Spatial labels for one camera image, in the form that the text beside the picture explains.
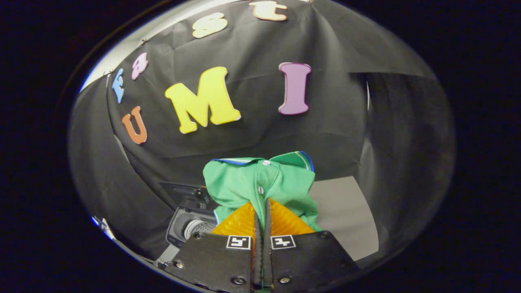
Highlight grey washing machine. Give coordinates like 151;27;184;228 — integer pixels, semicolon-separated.
157;206;218;265

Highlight black backdrop cloth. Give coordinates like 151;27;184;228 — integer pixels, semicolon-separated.
68;0;455;261

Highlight green polo shirt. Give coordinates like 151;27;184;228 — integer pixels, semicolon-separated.
203;151;322;232

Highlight small beige cabinet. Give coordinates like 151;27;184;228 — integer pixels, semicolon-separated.
309;176;380;261

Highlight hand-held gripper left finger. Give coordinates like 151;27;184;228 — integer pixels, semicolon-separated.
163;201;263;293

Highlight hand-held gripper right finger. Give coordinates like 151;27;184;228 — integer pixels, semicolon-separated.
263;198;359;292

